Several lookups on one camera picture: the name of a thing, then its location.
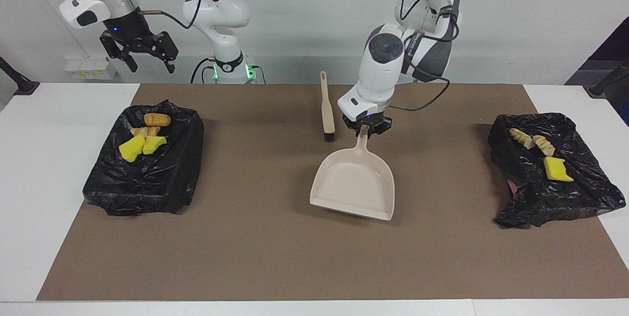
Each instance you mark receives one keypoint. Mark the white wall socket box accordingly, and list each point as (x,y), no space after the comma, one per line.
(91,70)

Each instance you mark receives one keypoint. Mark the brown bread roll toy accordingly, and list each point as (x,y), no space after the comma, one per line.
(157,120)

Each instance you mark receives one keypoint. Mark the striped croissant toy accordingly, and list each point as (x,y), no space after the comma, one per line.
(146,132)
(544,145)

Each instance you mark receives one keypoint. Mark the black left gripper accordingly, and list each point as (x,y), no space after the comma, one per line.
(366,122)

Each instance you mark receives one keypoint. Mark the beige plastic dustpan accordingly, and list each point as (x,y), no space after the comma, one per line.
(356,183)

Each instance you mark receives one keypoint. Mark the beige hand brush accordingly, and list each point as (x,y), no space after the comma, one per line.
(327,114)

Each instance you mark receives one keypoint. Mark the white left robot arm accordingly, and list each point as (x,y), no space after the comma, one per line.
(383,60)

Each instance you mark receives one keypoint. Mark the brown table mat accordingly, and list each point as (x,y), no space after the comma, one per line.
(314,267)

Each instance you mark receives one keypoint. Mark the black bag-lined bin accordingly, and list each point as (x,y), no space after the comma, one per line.
(147,183)
(550,193)

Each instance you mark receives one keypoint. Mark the pink plastic bin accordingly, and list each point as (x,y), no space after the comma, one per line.
(513,187)

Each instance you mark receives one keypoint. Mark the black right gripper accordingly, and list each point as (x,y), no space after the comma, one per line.
(125,28)

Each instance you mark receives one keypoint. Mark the pale bread piece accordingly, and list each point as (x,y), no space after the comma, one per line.
(522,137)

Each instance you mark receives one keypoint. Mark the yellow sponge piece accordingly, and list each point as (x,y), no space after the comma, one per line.
(155,145)
(557,169)
(131,149)

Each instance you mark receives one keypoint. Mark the black panel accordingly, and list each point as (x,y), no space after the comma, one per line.
(614,45)

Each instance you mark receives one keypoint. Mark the black stand foot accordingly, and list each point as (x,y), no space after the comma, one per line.
(602,87)
(22,85)

